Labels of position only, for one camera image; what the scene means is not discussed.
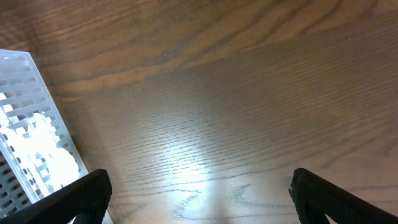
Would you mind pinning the clear plastic basket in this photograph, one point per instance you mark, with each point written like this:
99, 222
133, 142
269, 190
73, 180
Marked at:
23, 93

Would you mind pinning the white plastic spoon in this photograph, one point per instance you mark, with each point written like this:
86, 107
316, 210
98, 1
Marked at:
48, 167

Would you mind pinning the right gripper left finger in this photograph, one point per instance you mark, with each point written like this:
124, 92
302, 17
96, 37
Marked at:
84, 201

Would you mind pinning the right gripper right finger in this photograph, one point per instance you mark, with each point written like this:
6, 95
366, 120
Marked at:
317, 200

